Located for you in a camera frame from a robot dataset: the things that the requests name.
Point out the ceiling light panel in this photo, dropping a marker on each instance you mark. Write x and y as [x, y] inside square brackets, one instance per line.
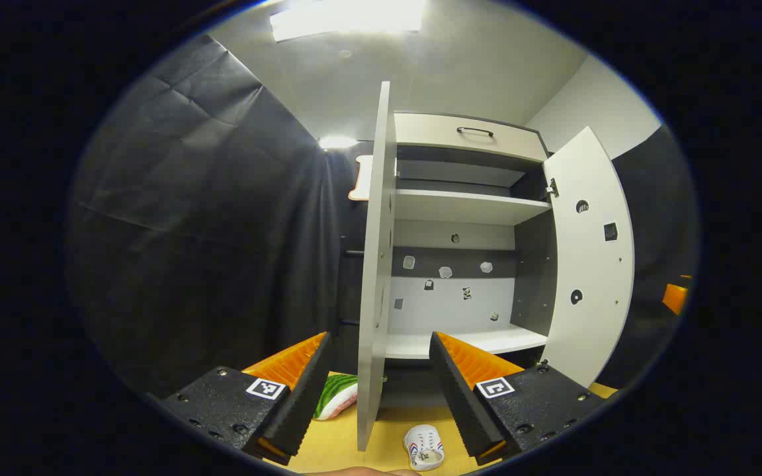
[348, 20]

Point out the grey shoe cabinet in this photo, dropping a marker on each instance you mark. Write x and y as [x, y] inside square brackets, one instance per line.
[460, 208]

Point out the grey cabinet drawer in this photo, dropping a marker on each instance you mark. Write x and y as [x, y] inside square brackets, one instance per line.
[434, 135]

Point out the white shoe with striped sides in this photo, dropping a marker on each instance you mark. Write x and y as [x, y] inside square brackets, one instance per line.
[424, 446]

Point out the cabinet door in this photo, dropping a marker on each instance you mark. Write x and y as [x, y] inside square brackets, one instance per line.
[592, 277]
[378, 264]

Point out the small round ceiling light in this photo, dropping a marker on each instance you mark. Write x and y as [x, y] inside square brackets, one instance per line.
[338, 142]

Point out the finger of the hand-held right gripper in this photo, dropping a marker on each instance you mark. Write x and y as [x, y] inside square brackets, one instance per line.
[675, 297]

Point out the watermelon shaped cushion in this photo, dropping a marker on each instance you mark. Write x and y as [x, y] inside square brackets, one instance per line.
[335, 396]

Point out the black backdrop stand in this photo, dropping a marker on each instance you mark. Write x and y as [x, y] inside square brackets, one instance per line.
[352, 252]

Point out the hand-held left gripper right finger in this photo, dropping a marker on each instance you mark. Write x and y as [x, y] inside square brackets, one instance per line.
[460, 403]

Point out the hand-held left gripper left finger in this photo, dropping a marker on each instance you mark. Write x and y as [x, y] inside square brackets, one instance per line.
[301, 403]

